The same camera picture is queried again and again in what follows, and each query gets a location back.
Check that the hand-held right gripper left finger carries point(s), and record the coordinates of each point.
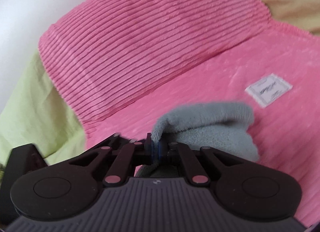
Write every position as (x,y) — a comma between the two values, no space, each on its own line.
(150,151)

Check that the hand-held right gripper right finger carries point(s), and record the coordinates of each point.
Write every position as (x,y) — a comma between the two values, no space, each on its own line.
(160,151)

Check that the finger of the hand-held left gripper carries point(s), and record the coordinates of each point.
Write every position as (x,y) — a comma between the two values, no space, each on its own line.
(20,159)

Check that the grey cleaning cloth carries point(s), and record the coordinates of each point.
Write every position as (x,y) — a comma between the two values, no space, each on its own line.
(212,132)

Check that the light green sofa cover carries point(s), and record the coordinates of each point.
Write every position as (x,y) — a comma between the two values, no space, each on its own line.
(37,109)

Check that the pink ribbed sofa cover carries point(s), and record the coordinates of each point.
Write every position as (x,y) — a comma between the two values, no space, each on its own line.
(150,47)

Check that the pink ribbed blanket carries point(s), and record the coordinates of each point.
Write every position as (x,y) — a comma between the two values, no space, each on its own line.
(275,147)

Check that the white sewn blanket label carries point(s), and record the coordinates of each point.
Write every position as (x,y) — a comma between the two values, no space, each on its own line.
(268,90)

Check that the beige sofa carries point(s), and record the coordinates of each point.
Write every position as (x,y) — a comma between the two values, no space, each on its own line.
(295,10)

